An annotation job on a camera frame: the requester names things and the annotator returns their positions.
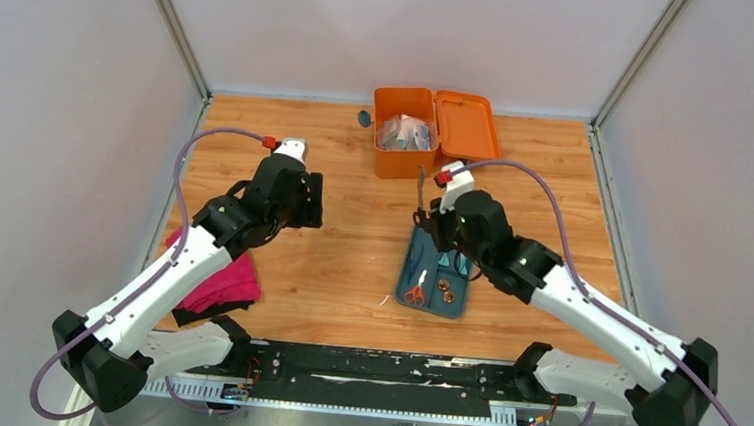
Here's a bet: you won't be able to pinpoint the teal plastic tray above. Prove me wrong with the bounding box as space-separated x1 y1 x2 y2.
393 228 478 320

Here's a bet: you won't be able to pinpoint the clear bag blue items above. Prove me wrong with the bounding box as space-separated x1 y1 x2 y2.
395 115 431 151

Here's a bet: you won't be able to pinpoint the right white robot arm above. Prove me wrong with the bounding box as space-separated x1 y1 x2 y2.
413 190 719 426

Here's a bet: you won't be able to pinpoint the black bandage scissors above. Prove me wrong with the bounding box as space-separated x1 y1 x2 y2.
413 165 431 232

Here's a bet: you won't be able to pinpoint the blue foil sachet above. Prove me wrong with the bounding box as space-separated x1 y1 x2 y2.
454 254 470 277

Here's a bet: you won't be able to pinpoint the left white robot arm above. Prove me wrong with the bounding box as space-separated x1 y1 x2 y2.
51 153 323 413

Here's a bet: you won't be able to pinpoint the orange medicine box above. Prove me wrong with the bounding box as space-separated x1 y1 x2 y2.
357 86 502 179

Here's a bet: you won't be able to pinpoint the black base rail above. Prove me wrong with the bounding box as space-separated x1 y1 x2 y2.
140 340 584 426

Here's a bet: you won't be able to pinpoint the pink folded cloth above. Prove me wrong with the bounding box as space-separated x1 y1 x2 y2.
171 253 262 327

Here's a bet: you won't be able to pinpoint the small orange scissors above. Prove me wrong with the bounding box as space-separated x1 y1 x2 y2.
403 269 428 306

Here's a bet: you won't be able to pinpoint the small clear bag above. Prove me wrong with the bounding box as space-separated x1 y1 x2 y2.
375 114 403 151

